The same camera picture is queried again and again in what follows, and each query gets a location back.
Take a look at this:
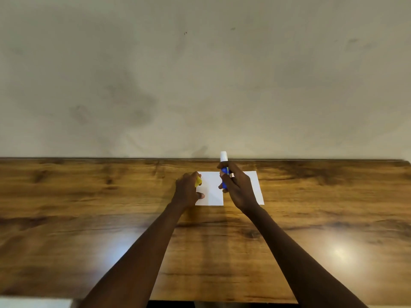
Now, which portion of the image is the person's right hand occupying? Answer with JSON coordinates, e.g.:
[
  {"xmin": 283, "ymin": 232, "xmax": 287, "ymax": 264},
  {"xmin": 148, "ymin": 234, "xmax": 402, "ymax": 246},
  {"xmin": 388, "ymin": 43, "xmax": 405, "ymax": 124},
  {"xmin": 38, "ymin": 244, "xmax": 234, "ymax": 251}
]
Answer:
[{"xmin": 218, "ymin": 161, "xmax": 260, "ymax": 215}]

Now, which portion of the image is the person's left hand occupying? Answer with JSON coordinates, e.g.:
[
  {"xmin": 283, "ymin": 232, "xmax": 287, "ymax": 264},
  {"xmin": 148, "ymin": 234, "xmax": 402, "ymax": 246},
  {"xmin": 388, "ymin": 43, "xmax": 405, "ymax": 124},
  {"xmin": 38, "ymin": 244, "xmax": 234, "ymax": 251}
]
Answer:
[{"xmin": 170, "ymin": 171, "xmax": 205, "ymax": 210}]

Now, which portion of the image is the blue and white glue stick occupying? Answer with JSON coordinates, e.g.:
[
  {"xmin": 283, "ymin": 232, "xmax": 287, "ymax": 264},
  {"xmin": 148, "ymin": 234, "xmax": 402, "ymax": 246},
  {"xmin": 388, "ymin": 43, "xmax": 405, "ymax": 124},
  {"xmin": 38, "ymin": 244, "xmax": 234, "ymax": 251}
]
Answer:
[{"xmin": 220, "ymin": 151, "xmax": 231, "ymax": 190}]

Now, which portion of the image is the person's left forearm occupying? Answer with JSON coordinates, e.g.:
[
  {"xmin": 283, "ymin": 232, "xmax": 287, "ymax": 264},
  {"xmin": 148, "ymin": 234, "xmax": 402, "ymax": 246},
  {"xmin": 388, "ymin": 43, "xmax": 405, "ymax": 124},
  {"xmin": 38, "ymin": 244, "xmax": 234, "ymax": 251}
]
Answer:
[{"xmin": 78, "ymin": 201, "xmax": 189, "ymax": 308}]

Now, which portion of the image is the person's right forearm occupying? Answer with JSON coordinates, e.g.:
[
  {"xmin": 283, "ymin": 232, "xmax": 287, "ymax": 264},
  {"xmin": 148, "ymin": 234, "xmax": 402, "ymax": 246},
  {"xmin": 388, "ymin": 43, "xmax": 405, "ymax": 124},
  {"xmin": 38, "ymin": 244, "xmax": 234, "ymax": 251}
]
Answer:
[{"xmin": 245, "ymin": 203, "xmax": 367, "ymax": 308}]

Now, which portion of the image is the white paper sheet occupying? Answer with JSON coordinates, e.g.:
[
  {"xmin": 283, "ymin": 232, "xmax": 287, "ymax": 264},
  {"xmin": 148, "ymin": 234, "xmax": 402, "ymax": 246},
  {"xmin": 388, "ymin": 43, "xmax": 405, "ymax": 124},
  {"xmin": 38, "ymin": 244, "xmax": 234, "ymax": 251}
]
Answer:
[{"xmin": 195, "ymin": 171, "xmax": 265, "ymax": 206}]

